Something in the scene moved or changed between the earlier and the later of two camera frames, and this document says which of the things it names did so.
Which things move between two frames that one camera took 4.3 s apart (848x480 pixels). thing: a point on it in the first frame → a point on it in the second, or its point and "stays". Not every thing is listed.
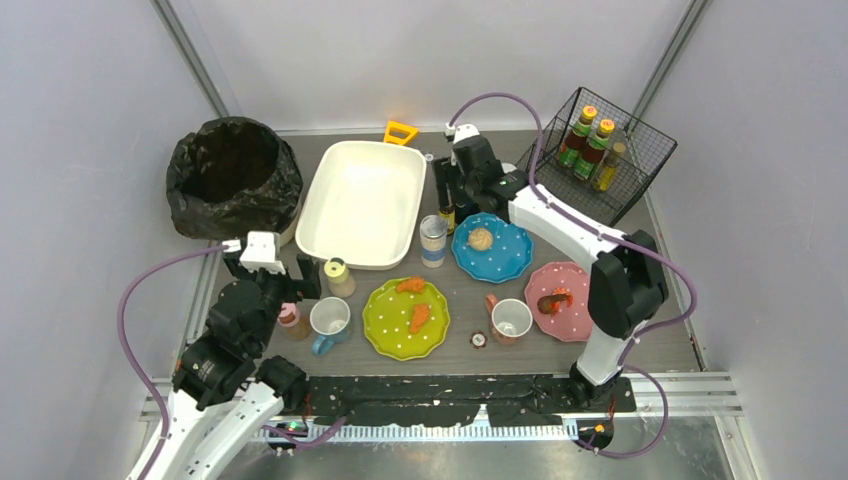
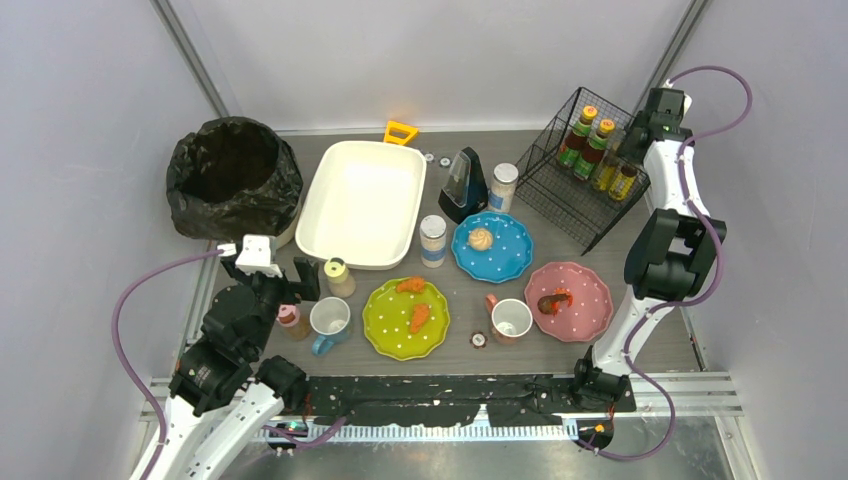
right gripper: (448, 175) → (636, 142)
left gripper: (279, 283) stays
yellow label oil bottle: (448, 213) → (622, 183)
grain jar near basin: (432, 238) stays
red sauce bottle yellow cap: (594, 151) stays
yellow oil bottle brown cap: (607, 173) stays
